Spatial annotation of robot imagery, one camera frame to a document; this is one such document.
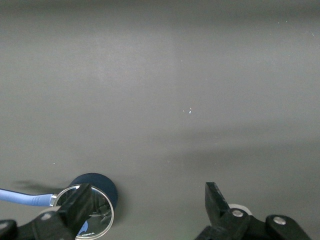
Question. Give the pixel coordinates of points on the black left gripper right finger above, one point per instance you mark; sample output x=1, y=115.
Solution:
x=232, y=225

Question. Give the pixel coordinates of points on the glass saucepan lid blue knob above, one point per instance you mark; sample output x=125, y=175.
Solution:
x=102, y=215

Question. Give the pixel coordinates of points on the dark grey table mat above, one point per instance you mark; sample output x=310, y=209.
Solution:
x=160, y=75

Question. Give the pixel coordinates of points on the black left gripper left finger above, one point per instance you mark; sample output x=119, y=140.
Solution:
x=65, y=220

